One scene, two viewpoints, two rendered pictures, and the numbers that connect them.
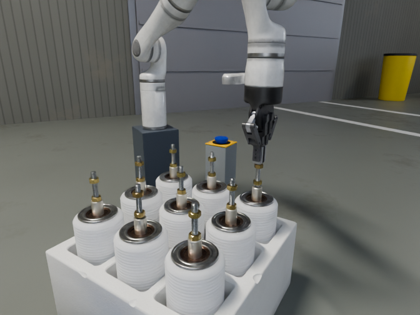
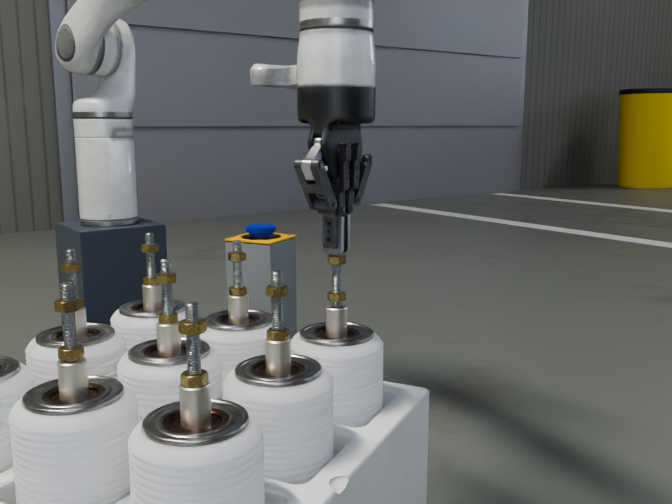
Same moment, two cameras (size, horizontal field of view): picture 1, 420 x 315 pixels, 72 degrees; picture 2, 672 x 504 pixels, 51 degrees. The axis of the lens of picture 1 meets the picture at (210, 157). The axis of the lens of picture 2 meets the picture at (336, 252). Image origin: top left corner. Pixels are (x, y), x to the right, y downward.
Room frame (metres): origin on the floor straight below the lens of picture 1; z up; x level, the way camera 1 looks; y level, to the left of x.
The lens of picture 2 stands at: (-0.09, -0.02, 0.46)
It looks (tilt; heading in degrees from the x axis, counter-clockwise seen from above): 10 degrees down; 353
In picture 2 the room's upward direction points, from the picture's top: straight up
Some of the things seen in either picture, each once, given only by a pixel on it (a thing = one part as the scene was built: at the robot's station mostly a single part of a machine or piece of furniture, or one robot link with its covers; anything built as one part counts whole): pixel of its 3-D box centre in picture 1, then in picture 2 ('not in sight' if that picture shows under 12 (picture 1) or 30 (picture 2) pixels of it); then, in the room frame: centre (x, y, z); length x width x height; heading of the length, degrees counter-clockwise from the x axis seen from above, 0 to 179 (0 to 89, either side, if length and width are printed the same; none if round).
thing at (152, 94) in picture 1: (153, 105); (106, 171); (1.10, 0.21, 0.39); 0.09 x 0.09 x 0.17; 30
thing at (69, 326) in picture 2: (139, 204); (69, 330); (0.45, 0.12, 0.30); 0.01 x 0.01 x 0.08
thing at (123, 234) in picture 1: (140, 231); (74, 395); (0.45, 0.12, 0.25); 0.08 x 0.08 x 0.01
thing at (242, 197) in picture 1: (256, 199); (336, 334); (0.59, -0.10, 0.25); 0.08 x 0.08 x 0.01
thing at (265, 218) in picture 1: (254, 234); (336, 418); (0.59, -0.10, 0.16); 0.10 x 0.10 x 0.18
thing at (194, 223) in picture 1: (194, 225); (193, 354); (0.39, 0.02, 0.30); 0.01 x 0.01 x 0.08
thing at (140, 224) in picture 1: (140, 225); (73, 379); (0.45, 0.12, 0.26); 0.02 x 0.02 x 0.03
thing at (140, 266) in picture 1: (144, 273); (81, 501); (0.45, 0.12, 0.16); 0.10 x 0.10 x 0.18
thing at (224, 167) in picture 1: (220, 190); (263, 350); (0.84, -0.03, 0.16); 0.07 x 0.07 x 0.31; 58
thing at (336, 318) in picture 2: (256, 193); (336, 322); (0.59, -0.10, 0.26); 0.02 x 0.02 x 0.03
